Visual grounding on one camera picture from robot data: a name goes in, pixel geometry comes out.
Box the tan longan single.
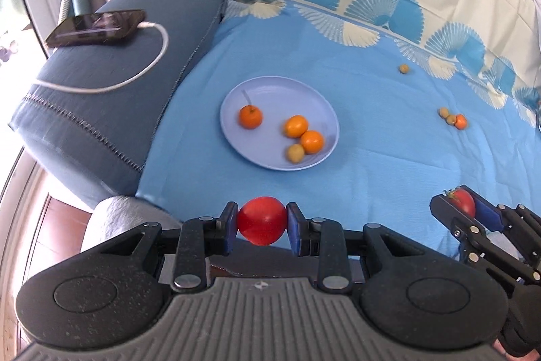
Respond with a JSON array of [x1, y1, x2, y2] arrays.
[[286, 144, 305, 164]]

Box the light blue plate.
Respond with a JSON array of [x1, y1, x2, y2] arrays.
[[219, 76, 340, 171]]

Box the grey blanket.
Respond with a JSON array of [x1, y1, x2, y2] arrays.
[[81, 196, 182, 252]]

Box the white charging cable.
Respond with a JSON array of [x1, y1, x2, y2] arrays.
[[31, 20, 170, 95]]

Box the large orange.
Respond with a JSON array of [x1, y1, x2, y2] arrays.
[[299, 130, 326, 155]]

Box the small orange kumquat round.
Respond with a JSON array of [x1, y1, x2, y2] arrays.
[[454, 114, 469, 130]]

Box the red cherry tomato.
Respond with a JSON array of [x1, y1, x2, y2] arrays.
[[237, 196, 288, 246], [444, 188, 476, 218]]

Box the orange with stem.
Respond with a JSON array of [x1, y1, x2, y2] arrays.
[[238, 90, 263, 130]]

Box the blue patterned bed sheet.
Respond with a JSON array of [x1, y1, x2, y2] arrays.
[[137, 0, 540, 256]]

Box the tan longan far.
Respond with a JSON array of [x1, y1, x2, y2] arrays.
[[399, 64, 410, 74]]

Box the oval orange kumquat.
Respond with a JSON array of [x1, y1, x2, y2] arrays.
[[283, 114, 309, 138]]

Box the tan longan cluster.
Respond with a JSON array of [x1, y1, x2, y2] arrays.
[[438, 107, 449, 118], [446, 114, 457, 126]]

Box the black smartphone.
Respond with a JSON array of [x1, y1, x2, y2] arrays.
[[45, 9, 147, 48]]

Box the tan longan cluster right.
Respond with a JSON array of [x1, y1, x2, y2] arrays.
[[446, 114, 457, 126]]

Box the blue sofa armrest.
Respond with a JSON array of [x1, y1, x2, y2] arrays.
[[9, 0, 225, 207]]

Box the tan longan cluster left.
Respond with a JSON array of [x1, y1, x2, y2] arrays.
[[438, 107, 449, 118]]

